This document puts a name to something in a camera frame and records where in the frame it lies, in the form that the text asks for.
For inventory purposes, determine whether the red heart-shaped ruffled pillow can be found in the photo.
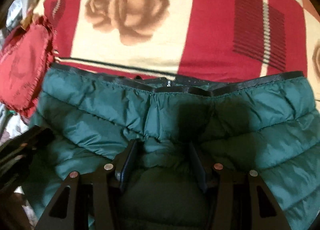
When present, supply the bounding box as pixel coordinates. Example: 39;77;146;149
1;16;55;118

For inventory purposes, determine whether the teal quilted puffer jacket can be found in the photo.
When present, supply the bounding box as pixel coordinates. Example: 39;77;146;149
22;64;319;229

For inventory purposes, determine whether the red checkered rose quilt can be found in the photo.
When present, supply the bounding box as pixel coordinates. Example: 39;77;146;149
22;0;319;86

